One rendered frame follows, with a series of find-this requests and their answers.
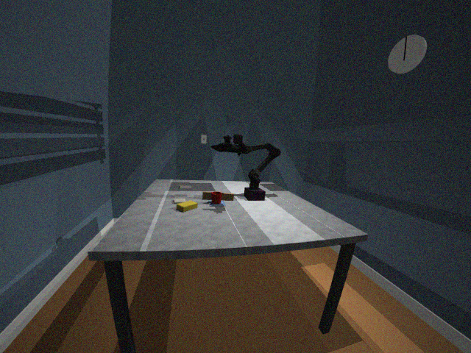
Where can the yellow flat block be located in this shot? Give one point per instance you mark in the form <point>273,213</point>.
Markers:
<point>186,206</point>

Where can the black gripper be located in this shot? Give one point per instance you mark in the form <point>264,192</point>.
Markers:
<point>223,147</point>

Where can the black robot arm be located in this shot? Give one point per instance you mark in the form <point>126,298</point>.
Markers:
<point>241,147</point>

